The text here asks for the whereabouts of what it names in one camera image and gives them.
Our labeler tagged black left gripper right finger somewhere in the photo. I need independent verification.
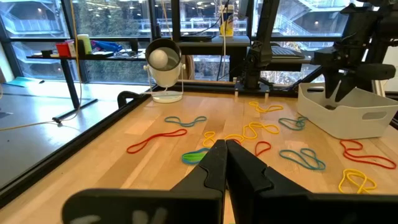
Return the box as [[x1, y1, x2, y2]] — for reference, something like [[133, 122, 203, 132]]
[[226, 139, 398, 224]]

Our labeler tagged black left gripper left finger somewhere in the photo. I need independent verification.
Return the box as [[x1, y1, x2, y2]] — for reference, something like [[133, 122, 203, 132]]
[[61, 139, 228, 224]]

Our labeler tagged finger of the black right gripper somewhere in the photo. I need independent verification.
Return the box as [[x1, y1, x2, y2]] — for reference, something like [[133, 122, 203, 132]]
[[323, 73, 343, 100], [335, 63, 396, 103]]

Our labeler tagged teal rubber band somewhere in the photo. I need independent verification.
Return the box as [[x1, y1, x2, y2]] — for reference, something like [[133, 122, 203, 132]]
[[278, 116, 308, 131], [164, 115, 208, 128], [279, 147, 326, 171]]

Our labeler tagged red rubber band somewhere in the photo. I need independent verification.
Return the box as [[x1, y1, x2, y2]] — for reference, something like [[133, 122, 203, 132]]
[[232, 139, 272, 157], [340, 139, 397, 170], [126, 128, 188, 154]]

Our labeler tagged white plastic bin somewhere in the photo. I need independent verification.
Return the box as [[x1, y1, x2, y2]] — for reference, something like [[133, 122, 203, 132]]
[[297, 82, 398, 140]]

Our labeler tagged yellow white wipes canister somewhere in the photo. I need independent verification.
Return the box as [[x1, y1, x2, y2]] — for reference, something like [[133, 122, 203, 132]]
[[219, 4, 234, 37]]

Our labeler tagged black table clamp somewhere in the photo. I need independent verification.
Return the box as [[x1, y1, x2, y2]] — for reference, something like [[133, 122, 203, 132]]
[[117, 90, 144, 109]]

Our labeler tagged black side desk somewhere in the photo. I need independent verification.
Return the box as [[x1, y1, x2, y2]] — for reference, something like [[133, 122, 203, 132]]
[[26, 51, 147, 123]]

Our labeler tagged blue bag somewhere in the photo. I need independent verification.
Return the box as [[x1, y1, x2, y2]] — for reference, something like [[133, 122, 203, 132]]
[[91, 40, 124, 53]]

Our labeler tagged pale green cup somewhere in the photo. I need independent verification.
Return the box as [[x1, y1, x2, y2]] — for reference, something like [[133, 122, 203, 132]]
[[76, 34, 93, 55]]

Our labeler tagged red box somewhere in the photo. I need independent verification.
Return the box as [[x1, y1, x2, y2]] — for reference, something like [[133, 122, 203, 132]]
[[55, 40, 77, 58]]

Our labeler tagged white cable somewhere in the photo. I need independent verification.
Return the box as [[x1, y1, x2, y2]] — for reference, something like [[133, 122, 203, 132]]
[[219, 34, 228, 82]]

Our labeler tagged yellow extension cord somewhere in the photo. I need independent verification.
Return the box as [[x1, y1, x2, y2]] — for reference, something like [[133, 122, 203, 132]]
[[0, 0, 83, 131]]

